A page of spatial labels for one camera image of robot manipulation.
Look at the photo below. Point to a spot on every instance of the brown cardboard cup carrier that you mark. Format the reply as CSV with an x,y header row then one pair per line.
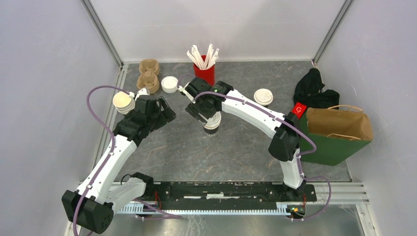
x,y
149,70

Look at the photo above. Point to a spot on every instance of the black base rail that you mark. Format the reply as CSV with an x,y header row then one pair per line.
x,y
259,195

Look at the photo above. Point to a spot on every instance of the white cable duct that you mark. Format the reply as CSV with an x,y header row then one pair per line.
x,y
139,208

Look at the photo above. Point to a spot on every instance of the bundle of wrapped straws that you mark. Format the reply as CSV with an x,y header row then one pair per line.
x,y
211,56

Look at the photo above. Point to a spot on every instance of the red tag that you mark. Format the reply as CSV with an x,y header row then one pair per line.
x,y
299,109

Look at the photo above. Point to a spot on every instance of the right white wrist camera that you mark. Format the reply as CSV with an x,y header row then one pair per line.
x,y
183,91

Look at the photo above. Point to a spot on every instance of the stack of paper cups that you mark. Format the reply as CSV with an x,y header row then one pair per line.
x,y
124,102

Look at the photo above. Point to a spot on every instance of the red straw holder cup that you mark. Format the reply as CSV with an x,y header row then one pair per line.
x,y
206,74

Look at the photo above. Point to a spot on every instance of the black cloth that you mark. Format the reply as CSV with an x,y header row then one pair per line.
x,y
309,92

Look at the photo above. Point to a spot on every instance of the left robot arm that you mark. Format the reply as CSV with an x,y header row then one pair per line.
x,y
93,204

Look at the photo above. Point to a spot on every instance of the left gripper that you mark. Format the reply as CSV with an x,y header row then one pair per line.
x,y
166,116

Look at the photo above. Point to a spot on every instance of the green box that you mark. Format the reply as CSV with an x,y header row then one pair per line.
x,y
330,151

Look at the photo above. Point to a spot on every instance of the white cup lid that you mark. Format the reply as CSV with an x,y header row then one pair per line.
x,y
263,95
213,122

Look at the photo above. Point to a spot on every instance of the brown paper bag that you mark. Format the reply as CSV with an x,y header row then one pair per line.
x,y
341,121

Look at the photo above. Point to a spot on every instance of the black paper coffee cup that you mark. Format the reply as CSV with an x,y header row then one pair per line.
x,y
266,105

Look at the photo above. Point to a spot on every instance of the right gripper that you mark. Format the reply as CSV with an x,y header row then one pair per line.
x,y
193,109

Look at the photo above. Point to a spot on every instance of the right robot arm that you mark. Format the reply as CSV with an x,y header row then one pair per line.
x,y
283,130

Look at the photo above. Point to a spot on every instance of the stack of white lids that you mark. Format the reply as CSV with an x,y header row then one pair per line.
x,y
169,84

